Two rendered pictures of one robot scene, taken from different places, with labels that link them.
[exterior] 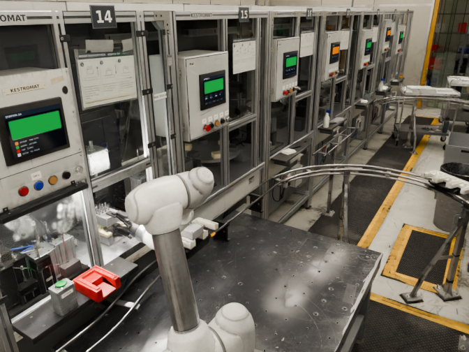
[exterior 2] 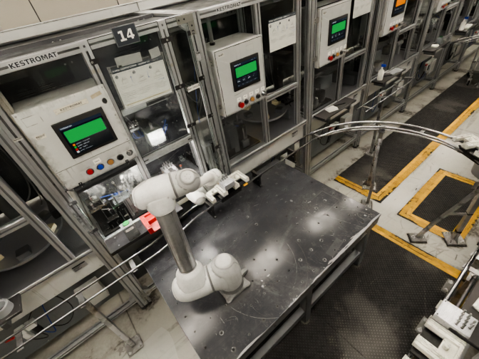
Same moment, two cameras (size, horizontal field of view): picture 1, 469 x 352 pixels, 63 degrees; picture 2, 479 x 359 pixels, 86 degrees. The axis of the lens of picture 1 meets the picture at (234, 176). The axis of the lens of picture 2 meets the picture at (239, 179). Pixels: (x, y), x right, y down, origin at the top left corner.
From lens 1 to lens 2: 0.73 m
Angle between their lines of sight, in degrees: 27
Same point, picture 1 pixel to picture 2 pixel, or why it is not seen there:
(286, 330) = (273, 268)
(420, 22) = not seen: outside the picture
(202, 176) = (184, 178)
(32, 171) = (93, 158)
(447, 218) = not seen: outside the picture
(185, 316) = (182, 264)
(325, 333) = (300, 277)
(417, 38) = not seen: outside the picture
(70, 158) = (120, 146)
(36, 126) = (85, 131)
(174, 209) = (163, 201)
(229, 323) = (217, 270)
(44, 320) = (120, 241)
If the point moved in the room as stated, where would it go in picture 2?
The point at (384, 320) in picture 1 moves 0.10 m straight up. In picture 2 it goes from (383, 253) to (385, 246)
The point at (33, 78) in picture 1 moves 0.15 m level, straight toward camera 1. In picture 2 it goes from (75, 97) to (64, 110)
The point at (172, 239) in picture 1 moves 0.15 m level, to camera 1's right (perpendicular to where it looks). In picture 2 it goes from (166, 219) to (193, 224)
